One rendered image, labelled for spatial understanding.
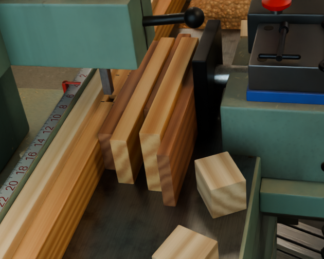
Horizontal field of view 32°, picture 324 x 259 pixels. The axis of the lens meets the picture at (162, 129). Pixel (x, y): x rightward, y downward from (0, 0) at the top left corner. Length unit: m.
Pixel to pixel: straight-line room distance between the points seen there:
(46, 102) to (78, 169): 0.38
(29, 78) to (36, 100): 1.71
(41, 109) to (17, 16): 0.35
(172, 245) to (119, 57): 0.19
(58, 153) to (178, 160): 0.11
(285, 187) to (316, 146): 0.06
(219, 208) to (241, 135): 0.09
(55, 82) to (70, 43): 1.99
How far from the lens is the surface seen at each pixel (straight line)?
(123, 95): 0.61
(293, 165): 0.59
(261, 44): 0.57
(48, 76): 2.60
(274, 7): 0.60
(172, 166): 0.51
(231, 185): 0.50
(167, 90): 0.56
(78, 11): 0.54
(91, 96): 0.61
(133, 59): 0.54
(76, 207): 0.53
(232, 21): 0.82
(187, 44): 0.64
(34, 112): 0.89
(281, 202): 0.60
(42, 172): 0.53
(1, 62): 0.58
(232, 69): 0.61
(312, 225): 1.47
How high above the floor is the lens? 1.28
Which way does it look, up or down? 37 degrees down
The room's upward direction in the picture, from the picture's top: 8 degrees counter-clockwise
